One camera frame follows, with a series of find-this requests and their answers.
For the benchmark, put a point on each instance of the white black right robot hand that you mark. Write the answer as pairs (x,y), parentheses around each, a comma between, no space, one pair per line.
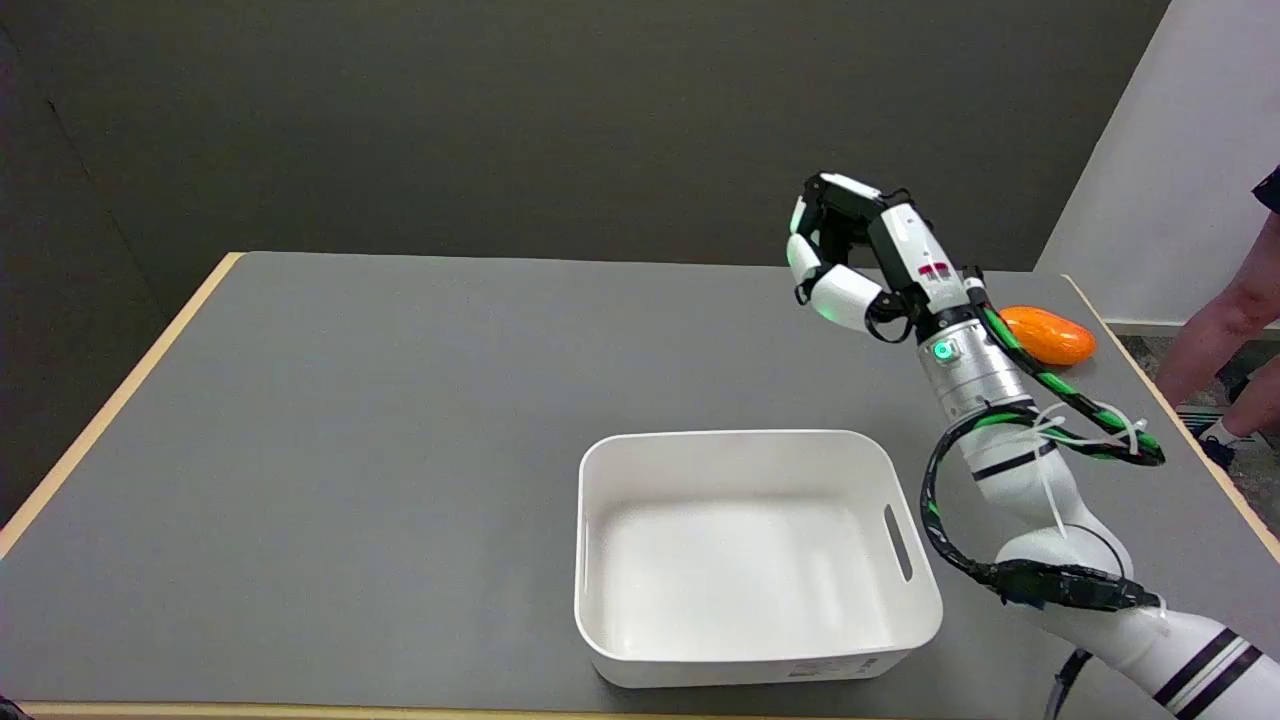
(905,255)

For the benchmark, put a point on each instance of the orange mango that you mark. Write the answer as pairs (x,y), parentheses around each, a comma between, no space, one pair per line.
(1050,335)

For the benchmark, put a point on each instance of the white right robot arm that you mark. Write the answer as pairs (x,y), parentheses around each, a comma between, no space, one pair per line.
(1040,480)

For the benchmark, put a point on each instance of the white plastic bin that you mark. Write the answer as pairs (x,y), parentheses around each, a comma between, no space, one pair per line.
(750,560)

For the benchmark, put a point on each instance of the person in dark shorts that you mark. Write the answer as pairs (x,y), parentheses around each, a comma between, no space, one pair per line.
(1235,320)

